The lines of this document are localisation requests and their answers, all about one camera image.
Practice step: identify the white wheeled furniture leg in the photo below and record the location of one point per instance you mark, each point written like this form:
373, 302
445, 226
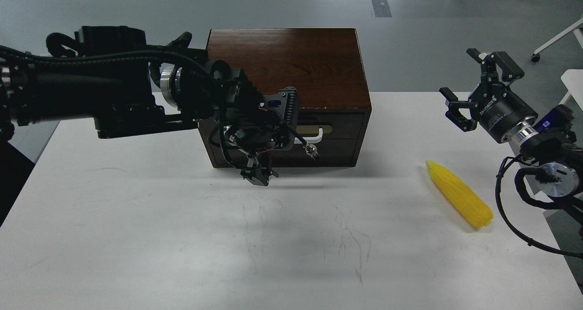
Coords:
575, 29

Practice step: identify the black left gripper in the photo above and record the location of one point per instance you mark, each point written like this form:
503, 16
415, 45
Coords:
240, 123

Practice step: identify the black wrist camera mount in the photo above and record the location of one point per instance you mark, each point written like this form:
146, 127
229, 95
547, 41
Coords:
286, 105

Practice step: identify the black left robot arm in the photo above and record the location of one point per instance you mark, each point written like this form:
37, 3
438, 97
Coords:
131, 88

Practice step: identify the dark wooden drawer cabinet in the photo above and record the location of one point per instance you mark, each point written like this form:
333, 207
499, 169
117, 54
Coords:
323, 64

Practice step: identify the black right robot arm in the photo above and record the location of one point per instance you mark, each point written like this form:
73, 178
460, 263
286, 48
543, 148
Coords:
555, 178

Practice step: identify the yellow corn cob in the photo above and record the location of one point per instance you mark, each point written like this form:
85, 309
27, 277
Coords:
460, 195

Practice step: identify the grey floor tape strip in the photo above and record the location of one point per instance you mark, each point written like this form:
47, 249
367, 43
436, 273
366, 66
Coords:
381, 9

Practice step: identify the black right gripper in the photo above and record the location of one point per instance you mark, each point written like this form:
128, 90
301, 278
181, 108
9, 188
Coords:
497, 112

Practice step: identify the wooden drawer with white handle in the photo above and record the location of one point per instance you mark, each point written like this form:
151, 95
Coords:
343, 134

